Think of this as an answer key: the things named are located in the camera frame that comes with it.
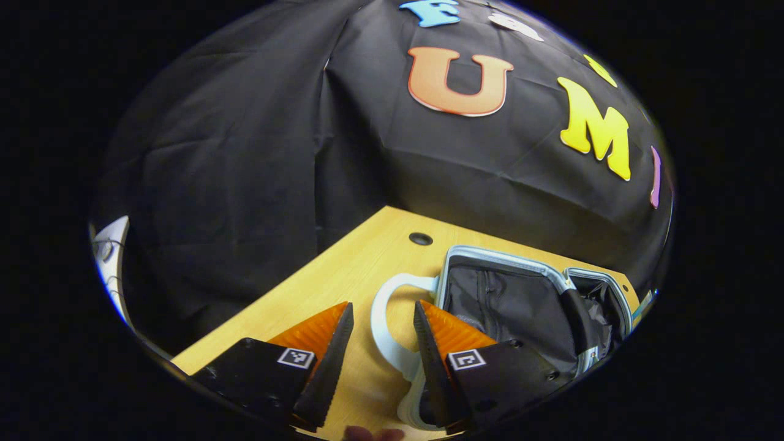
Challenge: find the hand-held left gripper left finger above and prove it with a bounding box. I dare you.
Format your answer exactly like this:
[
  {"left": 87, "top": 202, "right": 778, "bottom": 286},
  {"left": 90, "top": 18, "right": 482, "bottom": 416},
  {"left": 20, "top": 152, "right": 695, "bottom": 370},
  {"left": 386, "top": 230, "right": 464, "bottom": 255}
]
[{"left": 192, "top": 301, "right": 355, "bottom": 431}]

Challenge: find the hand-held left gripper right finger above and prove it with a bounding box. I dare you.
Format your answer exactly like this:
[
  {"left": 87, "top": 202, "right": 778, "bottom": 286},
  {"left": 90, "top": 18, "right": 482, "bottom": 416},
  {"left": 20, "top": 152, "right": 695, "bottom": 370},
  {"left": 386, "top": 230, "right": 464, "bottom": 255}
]
[{"left": 413, "top": 300, "right": 572, "bottom": 435}]

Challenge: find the light blue suitcase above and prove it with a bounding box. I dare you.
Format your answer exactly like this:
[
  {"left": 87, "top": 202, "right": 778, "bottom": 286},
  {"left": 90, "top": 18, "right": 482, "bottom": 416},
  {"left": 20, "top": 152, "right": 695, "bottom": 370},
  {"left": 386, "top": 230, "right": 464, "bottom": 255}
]
[{"left": 370, "top": 245, "right": 635, "bottom": 431}]

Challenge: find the white object with cables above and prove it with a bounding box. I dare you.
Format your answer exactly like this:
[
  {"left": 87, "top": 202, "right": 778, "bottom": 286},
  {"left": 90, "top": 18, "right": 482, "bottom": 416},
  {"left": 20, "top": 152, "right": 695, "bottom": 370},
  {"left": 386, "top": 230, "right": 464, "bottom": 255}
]
[{"left": 91, "top": 215, "right": 131, "bottom": 326}]

